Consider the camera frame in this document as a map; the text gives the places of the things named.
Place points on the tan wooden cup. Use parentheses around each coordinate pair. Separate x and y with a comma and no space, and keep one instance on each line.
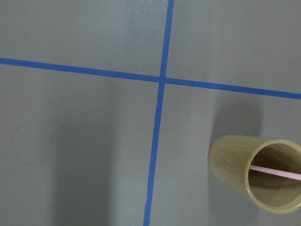
(230,157)

